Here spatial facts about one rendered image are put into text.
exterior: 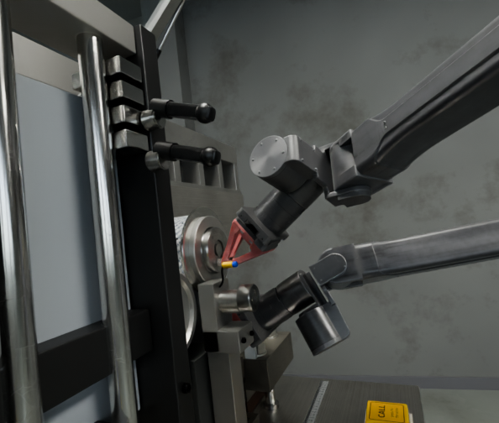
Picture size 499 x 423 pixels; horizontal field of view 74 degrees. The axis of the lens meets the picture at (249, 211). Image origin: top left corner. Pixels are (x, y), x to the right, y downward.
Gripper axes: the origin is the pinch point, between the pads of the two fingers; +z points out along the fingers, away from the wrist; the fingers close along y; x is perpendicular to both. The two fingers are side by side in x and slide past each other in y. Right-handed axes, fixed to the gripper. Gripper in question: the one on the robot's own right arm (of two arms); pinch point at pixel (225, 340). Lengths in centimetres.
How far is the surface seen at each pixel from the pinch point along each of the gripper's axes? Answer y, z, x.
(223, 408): -11.3, -1.3, -7.4
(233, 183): 79, 7, 52
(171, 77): 173, 31, 194
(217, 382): -11.3, -2.8, -4.0
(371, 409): 10.0, -12.5, -24.8
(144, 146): -35.7, -26.3, 15.4
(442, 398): 200, 11, -116
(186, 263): -13.1, -9.6, 12.6
